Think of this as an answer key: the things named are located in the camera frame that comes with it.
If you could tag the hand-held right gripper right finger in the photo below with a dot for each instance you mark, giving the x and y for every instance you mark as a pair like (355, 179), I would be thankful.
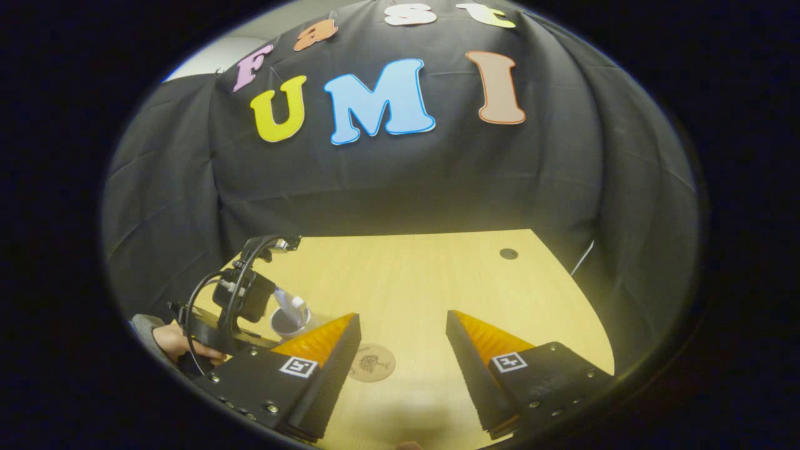
(475, 381)

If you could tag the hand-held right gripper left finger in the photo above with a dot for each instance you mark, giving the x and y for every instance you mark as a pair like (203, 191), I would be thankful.
(331, 381)

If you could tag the white toothpaste tube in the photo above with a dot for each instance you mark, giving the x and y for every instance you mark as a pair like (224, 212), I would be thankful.
(285, 300)

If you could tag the round cork coaster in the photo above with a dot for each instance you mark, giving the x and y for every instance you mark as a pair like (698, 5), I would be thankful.
(375, 365)

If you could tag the white cup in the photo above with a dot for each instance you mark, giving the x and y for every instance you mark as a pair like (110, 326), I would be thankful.
(287, 331)

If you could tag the light wooden desktop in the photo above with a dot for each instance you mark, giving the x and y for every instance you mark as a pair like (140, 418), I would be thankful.
(425, 281)

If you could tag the black desk grommet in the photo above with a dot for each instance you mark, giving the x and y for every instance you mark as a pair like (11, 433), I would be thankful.
(509, 253)

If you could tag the black backdrop cloth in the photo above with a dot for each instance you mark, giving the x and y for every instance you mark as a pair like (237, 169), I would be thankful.
(437, 181)

